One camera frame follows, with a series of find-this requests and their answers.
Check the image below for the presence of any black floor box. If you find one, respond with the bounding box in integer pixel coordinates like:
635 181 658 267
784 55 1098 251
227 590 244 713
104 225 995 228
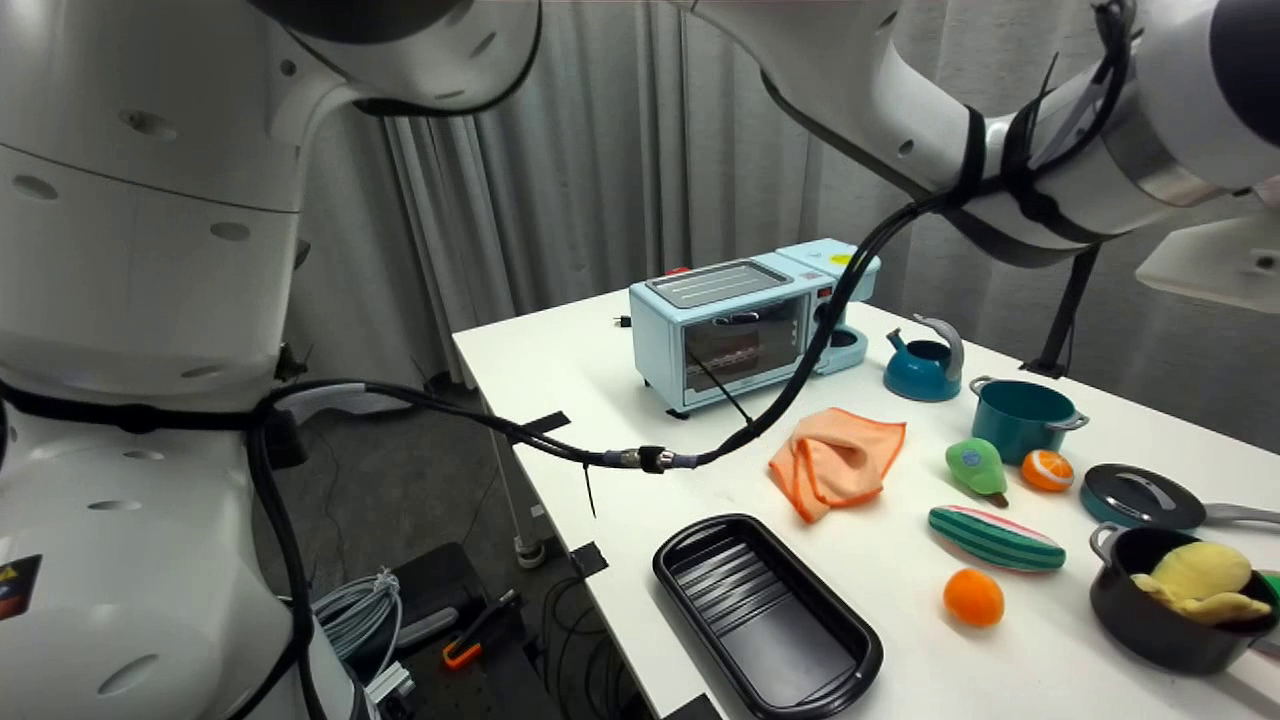
396 535 500 654

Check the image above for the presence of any orange ball fruit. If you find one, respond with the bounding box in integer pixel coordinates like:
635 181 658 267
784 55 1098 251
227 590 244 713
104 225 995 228
939 564 1007 630

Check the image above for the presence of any grey cable bundle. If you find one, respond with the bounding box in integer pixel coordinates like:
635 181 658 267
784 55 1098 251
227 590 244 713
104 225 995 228
311 569 420 713

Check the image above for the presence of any orange handled tool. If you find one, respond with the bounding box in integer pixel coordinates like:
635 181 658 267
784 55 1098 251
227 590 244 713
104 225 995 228
439 585 524 673

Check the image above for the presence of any white table leg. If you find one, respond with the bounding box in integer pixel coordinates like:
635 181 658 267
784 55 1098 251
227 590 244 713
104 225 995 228
514 457 551 571

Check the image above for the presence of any half orange toy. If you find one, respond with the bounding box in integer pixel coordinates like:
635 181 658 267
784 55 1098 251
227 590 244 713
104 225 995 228
1017 443 1081 494

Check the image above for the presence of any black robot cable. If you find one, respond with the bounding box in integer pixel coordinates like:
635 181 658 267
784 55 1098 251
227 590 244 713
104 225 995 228
0 74 1135 720

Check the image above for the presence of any long black tape strip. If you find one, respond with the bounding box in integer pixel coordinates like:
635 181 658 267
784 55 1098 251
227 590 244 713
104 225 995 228
509 406 578 453

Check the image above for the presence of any yellow plush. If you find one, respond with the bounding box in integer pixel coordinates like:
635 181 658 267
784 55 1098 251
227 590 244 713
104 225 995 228
1130 539 1277 629

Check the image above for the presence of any green pear plush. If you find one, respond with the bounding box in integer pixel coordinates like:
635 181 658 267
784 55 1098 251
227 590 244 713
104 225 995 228
945 435 1014 511

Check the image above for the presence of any small black tape piece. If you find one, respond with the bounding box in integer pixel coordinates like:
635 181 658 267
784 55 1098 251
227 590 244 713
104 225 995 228
569 539 618 579

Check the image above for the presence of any black toy pot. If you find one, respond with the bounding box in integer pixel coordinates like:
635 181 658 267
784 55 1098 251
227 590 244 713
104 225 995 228
1089 525 1280 681

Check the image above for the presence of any striped watermelon slice plush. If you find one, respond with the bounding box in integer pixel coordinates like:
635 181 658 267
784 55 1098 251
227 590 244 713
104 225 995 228
923 501 1069 574

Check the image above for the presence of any black camera tripod stand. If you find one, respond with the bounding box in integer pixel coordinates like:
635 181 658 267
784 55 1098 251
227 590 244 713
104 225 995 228
1022 243 1105 379

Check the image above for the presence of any black ridged tray plate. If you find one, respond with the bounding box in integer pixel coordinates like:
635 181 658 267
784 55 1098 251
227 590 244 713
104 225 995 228
648 511 890 720

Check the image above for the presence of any dark teal toy pan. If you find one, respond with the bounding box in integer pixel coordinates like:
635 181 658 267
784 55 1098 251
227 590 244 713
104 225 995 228
1075 458 1280 535

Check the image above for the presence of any teal toy kettle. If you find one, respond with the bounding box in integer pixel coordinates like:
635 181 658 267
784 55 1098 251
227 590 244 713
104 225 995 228
880 313 970 402

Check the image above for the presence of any orange folded cloth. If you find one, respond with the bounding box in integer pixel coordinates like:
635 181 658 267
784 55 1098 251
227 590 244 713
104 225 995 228
764 402 913 529

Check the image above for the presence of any light blue toaster oven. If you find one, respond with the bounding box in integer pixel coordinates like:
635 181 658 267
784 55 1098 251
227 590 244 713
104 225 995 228
624 235 885 419

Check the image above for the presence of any teal toy pot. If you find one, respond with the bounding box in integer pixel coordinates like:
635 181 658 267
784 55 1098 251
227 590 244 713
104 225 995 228
964 370 1091 467

